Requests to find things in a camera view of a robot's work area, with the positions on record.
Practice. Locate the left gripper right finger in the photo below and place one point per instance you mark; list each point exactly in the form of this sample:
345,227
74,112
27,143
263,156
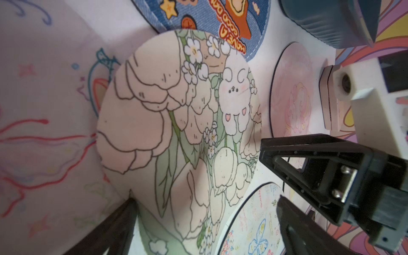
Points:
302,236

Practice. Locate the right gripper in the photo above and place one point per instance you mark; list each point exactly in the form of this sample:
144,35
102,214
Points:
363,183

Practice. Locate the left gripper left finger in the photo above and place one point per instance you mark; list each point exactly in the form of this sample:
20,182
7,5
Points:
113,236

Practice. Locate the pink line flowers coaster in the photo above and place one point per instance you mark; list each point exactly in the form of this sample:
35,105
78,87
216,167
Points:
57,59

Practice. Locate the pink unicorn coaster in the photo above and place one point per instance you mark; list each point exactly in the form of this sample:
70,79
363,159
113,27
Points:
291,93

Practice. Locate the green tulip bunny coaster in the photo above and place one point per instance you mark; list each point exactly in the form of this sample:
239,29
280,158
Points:
179,130

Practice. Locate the teal plastic storage box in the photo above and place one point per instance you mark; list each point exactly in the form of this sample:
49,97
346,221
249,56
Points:
339,24

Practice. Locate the white butterfly doodle coaster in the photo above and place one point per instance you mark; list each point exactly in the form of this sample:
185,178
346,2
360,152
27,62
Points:
255,229

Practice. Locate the pink rectangular pad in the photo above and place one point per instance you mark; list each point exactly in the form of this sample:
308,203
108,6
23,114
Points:
337,115

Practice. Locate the blue denim bear coaster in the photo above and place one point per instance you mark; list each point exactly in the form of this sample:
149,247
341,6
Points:
242,23

